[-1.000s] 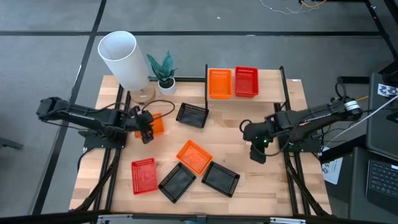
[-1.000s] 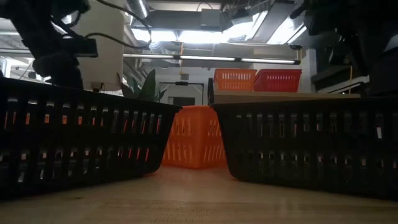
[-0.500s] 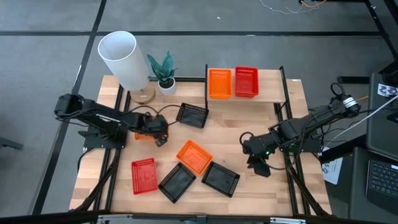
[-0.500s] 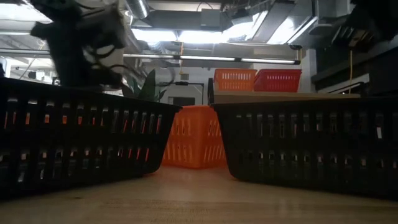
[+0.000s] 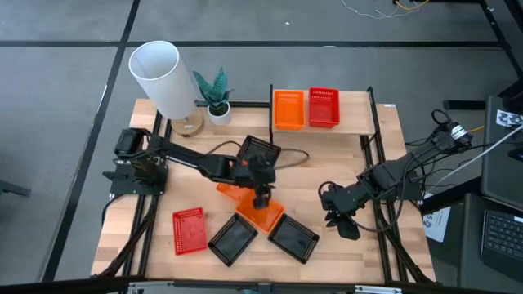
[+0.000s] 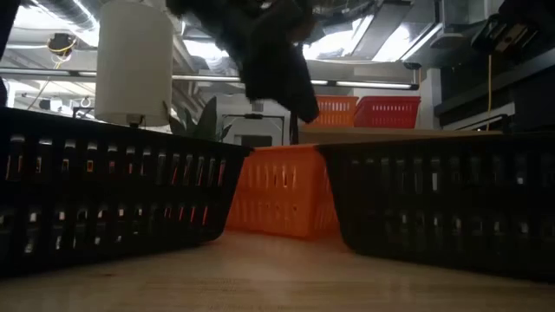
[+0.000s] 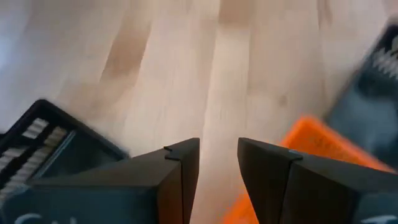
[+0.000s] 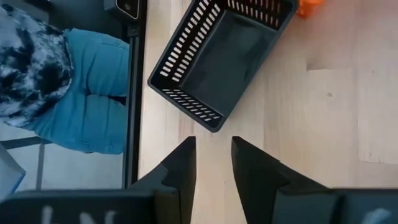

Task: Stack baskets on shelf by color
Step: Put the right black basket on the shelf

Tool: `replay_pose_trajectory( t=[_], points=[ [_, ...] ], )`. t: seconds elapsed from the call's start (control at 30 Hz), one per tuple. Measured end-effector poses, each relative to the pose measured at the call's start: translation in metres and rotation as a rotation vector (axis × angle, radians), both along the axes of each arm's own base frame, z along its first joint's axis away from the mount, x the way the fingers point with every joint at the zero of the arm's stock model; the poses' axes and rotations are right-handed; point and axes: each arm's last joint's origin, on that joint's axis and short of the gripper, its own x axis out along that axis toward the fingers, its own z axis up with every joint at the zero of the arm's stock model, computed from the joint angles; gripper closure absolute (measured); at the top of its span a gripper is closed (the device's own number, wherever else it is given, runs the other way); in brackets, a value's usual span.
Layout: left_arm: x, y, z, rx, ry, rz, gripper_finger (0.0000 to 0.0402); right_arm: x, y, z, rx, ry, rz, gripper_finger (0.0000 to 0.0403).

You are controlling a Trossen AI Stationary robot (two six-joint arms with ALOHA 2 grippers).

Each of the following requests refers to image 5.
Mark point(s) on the black floor bar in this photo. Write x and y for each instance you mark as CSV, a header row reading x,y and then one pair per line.
x,y
463,104

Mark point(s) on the black furniture foot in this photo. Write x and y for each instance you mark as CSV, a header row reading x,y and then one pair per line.
x,y
14,188

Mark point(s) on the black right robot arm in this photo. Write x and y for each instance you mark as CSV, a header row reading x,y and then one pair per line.
x,y
392,175

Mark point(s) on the black plastic basket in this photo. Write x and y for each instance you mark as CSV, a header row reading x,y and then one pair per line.
x,y
233,240
261,145
293,239

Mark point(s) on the long black frame beam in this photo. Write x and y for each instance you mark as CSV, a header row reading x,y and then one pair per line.
x,y
61,286

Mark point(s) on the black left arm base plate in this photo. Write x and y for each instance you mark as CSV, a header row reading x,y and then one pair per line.
x,y
122,183

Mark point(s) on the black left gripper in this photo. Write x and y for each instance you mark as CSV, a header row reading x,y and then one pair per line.
x,y
257,173

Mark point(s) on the white paper sheet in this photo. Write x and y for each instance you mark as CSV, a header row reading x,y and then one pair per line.
x,y
437,224

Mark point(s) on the short black frame rail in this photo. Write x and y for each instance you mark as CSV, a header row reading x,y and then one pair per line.
x,y
249,104

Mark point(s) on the black laptop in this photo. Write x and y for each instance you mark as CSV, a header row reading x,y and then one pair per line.
x,y
504,237

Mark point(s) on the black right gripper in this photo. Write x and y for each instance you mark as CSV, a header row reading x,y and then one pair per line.
x,y
345,198

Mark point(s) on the black aluminium frame rail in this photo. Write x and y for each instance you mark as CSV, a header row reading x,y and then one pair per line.
x,y
147,245
382,253
132,245
398,261

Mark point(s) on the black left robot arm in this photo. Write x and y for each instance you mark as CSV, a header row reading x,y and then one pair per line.
x,y
184,157

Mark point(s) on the white lamp with wooden base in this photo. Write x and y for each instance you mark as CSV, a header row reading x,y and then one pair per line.
x,y
163,81

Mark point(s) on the green plant in white pot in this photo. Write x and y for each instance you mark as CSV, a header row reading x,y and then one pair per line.
x,y
220,117

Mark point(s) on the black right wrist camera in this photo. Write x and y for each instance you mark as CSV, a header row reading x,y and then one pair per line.
x,y
349,230

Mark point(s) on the black diagonal frame strut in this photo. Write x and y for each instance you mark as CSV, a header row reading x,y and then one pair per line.
x,y
130,241

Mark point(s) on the black table leg frame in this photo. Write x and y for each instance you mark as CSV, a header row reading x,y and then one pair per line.
x,y
499,34

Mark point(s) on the red plastic basket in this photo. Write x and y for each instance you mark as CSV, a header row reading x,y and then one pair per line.
x,y
324,108
189,230

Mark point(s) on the black and white patterned card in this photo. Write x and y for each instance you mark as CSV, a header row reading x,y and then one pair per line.
x,y
508,118

